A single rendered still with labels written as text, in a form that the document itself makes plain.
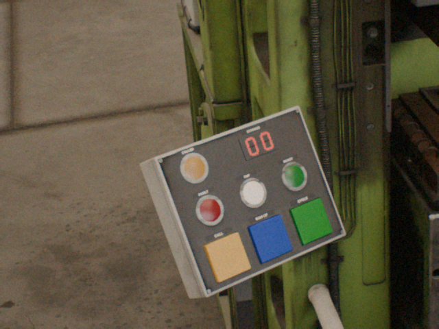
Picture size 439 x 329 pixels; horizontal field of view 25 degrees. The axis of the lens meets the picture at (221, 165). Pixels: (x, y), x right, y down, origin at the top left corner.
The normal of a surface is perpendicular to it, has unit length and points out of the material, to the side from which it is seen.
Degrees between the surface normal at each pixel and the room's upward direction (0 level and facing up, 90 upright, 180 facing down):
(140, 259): 0
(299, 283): 90
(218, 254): 60
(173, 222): 90
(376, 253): 90
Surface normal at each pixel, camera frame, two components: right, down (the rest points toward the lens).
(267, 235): 0.43, -0.14
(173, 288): -0.08, -0.88
